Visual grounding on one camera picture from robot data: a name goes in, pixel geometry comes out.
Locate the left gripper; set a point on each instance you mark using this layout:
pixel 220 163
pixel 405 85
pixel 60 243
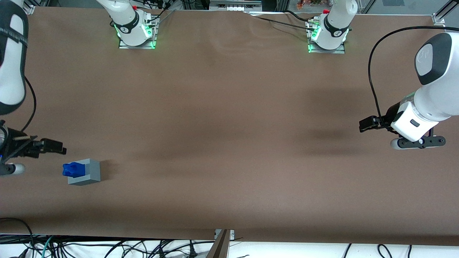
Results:
pixel 390 116

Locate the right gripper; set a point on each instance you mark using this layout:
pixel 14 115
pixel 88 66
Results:
pixel 16 142

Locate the blue plastic part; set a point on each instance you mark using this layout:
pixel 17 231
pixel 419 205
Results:
pixel 73 169

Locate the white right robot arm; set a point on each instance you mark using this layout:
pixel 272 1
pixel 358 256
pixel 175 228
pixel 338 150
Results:
pixel 12 71

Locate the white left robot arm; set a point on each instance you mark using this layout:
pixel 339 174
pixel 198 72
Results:
pixel 437 89

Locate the gray square base block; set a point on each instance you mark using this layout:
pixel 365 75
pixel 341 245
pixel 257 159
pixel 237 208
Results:
pixel 92 172

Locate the diagonal aluminium profile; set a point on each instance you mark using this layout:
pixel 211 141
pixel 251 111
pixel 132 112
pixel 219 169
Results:
pixel 448 9

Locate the brown table cover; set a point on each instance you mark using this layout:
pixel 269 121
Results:
pixel 229 107

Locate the silver background box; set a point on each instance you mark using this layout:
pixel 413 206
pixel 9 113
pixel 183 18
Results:
pixel 235 5

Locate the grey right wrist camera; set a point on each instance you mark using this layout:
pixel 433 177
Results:
pixel 14 168

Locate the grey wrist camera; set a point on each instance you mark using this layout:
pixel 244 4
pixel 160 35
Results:
pixel 14 168
pixel 423 142

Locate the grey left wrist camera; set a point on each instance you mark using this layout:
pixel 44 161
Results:
pixel 423 142

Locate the metal corner bracket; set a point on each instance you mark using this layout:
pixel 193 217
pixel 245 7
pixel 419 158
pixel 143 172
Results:
pixel 439 19

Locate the aluminium frame beam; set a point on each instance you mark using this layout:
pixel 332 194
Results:
pixel 220 247

